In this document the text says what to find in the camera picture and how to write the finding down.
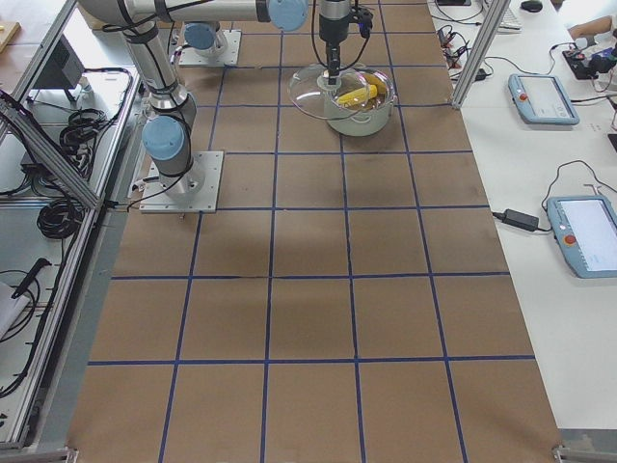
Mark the aluminium frame post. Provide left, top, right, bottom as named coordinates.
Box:
left=451, top=0, right=510, bottom=109

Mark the near blue teach pendant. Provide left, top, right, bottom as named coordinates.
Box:
left=547, top=195, right=616, bottom=279

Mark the brown paper table cover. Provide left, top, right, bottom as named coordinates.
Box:
left=68, top=1, right=559, bottom=462

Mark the pale green cooking pot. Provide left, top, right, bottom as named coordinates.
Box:
left=325, top=68, right=397, bottom=137

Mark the far blue teach pendant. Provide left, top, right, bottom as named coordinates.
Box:
left=507, top=74, right=579, bottom=126

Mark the glass pot lid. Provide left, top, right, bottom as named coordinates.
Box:
left=287, top=65, right=361, bottom=121

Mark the blue teach pendant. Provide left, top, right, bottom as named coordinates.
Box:
left=547, top=195, right=616, bottom=279
left=507, top=74, right=579, bottom=126

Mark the black cable coil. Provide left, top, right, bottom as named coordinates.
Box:
left=37, top=198, right=81, bottom=241

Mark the black power adapter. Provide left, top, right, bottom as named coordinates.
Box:
left=502, top=208, right=539, bottom=232

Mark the yellow corn cob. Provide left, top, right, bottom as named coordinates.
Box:
left=335, top=72, right=388, bottom=110

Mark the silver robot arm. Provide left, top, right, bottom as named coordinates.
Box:
left=184, top=21, right=228, bottom=56
left=79, top=1, right=373, bottom=114

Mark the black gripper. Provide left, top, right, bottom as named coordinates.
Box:
left=323, top=28, right=343, bottom=84

